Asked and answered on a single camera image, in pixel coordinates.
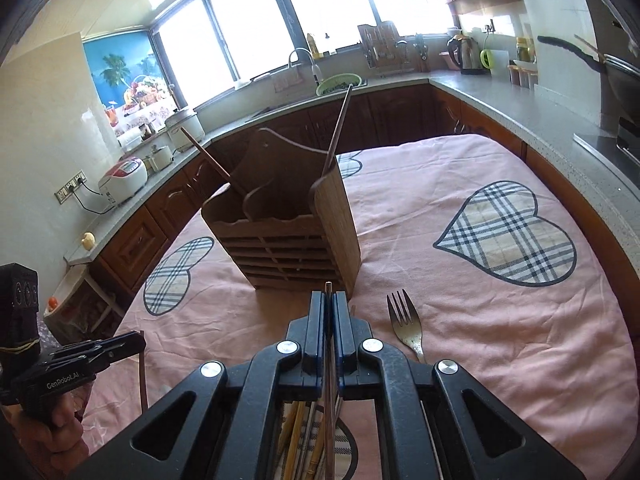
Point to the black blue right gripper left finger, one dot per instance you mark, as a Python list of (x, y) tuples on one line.
[(220, 422)]

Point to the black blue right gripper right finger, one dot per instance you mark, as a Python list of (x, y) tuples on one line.
[(435, 421)]

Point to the dark brown chopstick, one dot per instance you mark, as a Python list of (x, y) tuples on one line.
[(328, 398)]

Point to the person's left hand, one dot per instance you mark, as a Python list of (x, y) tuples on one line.
[(31, 449)]

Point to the thin brown held chopstick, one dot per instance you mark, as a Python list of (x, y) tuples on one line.
[(144, 402)]

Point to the light brown wooden chopstick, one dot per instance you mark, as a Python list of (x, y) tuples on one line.
[(287, 447)]

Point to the thin grey metal chopstick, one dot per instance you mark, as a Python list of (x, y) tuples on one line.
[(304, 449)]

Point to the brown tapered wooden chopstick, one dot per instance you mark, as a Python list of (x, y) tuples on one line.
[(317, 452)]

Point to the long steel fork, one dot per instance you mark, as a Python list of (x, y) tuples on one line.
[(406, 322)]

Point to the yellow fruit on counter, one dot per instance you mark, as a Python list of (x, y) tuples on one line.
[(88, 241)]

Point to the pink plaid heart tablecloth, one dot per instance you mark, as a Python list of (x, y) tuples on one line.
[(559, 355)]

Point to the white red rice cooker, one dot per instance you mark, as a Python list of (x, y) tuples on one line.
[(123, 180)]

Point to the wooden slatted utensil holder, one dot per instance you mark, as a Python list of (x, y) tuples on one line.
[(290, 225)]

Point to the small white ceramic pot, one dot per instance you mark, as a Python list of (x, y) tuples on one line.
[(161, 157)]

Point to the white round cooker pot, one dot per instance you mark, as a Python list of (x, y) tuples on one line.
[(184, 119)]

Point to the tropical beach fruit poster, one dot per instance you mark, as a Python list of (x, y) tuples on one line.
[(130, 84)]

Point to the green colander basket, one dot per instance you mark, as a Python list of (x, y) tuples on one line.
[(338, 82)]

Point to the steel electric kettle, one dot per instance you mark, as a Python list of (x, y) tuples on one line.
[(464, 52)]

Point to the wooden knife rack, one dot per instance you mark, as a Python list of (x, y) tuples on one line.
[(382, 46)]

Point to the chrome sink faucet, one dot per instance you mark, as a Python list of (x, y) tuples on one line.
[(301, 57)]

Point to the wall power socket strip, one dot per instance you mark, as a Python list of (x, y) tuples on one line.
[(77, 182)]

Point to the green handled white jug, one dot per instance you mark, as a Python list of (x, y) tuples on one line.
[(496, 61)]

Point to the black wok with handle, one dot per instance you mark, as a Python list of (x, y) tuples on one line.
[(622, 76)]

